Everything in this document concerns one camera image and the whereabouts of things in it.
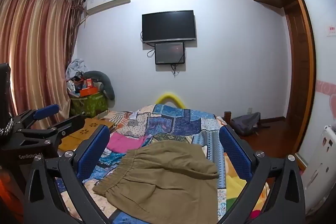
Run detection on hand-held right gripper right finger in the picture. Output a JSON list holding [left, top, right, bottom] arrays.
[[218, 124, 306, 224]]

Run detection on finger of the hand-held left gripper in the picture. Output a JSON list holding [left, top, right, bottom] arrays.
[[14, 104, 60, 130], [12, 116, 86, 148]]

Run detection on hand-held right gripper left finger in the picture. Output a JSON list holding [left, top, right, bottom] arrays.
[[24, 124, 116, 224]]

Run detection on olive green pants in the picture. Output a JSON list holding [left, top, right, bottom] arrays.
[[92, 140, 219, 224]]

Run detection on wooden board with flower cutouts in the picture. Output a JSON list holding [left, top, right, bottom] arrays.
[[58, 116, 117, 152]]

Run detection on yellow orange cartoon blanket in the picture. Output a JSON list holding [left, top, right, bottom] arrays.
[[223, 153, 271, 220]]

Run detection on pink folded cloth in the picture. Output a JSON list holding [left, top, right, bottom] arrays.
[[106, 133, 147, 154]]

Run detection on grey backpack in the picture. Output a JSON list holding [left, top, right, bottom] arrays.
[[230, 112, 261, 137]]

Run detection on orange box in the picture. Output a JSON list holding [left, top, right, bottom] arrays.
[[79, 87, 99, 98]]

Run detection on white crumpled cloth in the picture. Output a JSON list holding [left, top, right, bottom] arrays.
[[66, 58, 87, 81]]

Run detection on grey neck pillow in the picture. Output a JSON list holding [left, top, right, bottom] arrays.
[[83, 71, 116, 101]]

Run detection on striped brown curtain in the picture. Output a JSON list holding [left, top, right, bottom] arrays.
[[0, 0, 85, 119]]

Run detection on patchwork printed blanket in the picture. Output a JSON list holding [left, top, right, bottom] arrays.
[[55, 104, 263, 224]]

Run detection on yellow foam arc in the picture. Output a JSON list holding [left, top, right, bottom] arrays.
[[155, 92, 186, 109]]

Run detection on white appliance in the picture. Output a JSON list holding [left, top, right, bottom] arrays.
[[301, 126, 336, 215]]

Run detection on brown wooden door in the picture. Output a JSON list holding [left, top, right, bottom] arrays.
[[283, 0, 317, 169]]

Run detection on pink heart wall sticker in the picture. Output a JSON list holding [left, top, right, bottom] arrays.
[[316, 80, 336, 120]]

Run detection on small black wall monitor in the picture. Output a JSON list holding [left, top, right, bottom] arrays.
[[155, 42, 185, 65]]

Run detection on black wall television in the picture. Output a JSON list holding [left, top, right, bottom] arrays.
[[142, 10, 197, 43]]

